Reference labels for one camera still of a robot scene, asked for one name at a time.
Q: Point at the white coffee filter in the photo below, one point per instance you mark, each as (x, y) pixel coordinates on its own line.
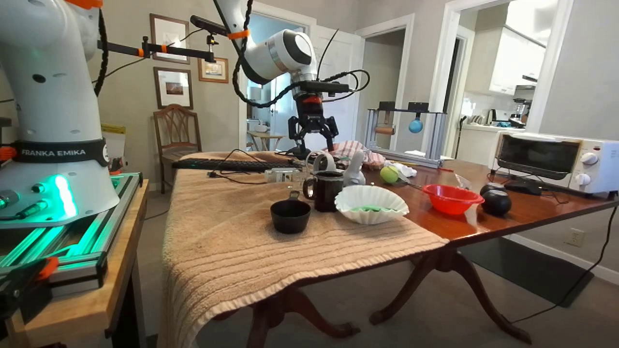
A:
(371, 203)

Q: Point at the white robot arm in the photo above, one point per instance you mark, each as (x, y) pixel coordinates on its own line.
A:
(58, 169)

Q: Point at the white toaster oven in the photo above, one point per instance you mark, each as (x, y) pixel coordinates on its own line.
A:
(574, 163)

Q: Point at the white small device box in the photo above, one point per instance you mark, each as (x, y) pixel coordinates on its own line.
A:
(280, 174)

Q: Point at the green tennis ball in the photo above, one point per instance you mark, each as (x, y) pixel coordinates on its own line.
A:
(390, 174)

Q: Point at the blue ball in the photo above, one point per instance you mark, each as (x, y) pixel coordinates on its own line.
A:
(417, 124)

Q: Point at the robot base mount frame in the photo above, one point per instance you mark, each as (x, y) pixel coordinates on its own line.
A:
(83, 248)

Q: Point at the red striped cloth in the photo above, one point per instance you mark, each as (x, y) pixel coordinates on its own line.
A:
(350, 149)

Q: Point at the framed picture lower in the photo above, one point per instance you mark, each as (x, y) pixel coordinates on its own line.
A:
(174, 87)

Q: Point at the aluminium frame rig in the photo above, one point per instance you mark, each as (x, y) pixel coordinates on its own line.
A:
(388, 132)

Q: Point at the black round object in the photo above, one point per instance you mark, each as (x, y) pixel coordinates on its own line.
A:
(497, 202)

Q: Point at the framed picture upper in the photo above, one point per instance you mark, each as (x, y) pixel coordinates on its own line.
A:
(170, 29)

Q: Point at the beige towel table cover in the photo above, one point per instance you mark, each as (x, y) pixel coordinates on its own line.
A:
(222, 254)

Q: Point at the small black measuring cup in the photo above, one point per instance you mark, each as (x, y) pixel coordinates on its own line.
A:
(292, 215)

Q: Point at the small framed picture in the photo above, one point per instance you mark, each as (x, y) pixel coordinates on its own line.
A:
(216, 72)

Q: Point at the wooden chair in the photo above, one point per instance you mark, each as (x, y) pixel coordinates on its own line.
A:
(177, 134)

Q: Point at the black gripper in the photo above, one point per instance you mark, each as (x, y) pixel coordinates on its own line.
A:
(311, 120)

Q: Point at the white plastic bottle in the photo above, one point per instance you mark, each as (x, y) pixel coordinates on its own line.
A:
(355, 174)

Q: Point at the dark brown mug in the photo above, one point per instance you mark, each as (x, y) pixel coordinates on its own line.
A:
(323, 188)

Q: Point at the red plastic bowl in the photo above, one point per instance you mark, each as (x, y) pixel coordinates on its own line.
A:
(452, 200)

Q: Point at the white VR controller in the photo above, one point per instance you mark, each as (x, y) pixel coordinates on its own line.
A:
(323, 161)

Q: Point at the black keyboard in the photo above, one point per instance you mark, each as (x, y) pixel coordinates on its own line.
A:
(222, 165)

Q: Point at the black camera tripod arm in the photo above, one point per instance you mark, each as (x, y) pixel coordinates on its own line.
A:
(150, 49)

